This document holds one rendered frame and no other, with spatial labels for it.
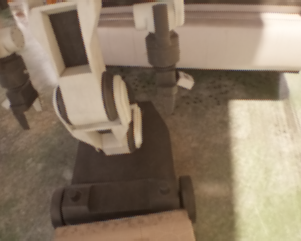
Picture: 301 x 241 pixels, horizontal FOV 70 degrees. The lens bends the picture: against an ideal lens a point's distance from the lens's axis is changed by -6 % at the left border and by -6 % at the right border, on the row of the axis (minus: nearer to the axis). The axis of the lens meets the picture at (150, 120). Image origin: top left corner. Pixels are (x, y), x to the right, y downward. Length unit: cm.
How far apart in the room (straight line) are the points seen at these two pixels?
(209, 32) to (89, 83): 72
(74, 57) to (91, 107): 14
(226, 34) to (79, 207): 98
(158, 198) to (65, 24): 65
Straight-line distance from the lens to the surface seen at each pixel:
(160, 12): 54
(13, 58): 72
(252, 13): 129
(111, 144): 88
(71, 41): 62
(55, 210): 101
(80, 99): 61
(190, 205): 91
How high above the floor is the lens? 103
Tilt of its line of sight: 47 degrees down
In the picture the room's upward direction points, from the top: 9 degrees counter-clockwise
